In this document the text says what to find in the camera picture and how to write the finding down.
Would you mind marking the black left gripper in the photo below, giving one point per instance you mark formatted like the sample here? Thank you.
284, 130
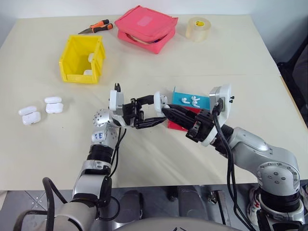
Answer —
132, 113

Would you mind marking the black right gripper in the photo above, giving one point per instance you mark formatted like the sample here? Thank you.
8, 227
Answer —
203, 126

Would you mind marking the white charging case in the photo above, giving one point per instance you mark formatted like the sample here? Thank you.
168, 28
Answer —
87, 72
157, 102
31, 119
91, 57
54, 108

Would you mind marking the white earbud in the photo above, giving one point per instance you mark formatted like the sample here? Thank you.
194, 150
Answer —
195, 98
164, 98
195, 104

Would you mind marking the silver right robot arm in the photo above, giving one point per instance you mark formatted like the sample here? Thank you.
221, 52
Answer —
252, 146

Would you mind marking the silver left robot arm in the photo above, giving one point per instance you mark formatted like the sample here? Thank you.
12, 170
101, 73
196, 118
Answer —
89, 178

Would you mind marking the white closed charging case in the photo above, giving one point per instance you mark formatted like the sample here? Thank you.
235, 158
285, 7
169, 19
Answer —
91, 57
87, 72

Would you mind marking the yellow plastic bin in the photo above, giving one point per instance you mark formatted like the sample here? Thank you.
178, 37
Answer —
72, 55

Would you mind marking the blue plastic tray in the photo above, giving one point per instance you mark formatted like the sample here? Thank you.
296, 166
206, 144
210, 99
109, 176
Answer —
203, 102

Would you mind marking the clear tape roll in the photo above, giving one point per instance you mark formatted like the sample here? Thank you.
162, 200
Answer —
198, 31

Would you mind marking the pink fabric pouch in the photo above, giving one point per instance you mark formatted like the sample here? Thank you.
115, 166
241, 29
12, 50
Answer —
144, 21

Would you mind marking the orange black pliers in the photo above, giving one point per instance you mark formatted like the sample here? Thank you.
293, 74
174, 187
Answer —
101, 25

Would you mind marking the grey robot torso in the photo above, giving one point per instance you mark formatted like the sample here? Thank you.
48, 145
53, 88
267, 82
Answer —
173, 225

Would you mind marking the white red sneaker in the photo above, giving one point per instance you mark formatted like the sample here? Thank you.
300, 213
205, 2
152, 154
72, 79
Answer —
253, 207

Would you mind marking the black office chair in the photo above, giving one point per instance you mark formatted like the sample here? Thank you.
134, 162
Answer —
298, 69

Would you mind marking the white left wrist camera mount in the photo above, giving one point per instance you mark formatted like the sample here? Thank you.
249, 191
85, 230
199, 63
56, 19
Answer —
115, 101

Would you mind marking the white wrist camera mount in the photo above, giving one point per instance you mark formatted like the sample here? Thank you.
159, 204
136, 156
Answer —
115, 101
226, 96

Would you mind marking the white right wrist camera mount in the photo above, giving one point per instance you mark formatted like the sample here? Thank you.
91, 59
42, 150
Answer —
226, 96

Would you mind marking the rusty metal bracket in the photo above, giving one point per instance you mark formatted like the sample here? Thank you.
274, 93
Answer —
220, 204

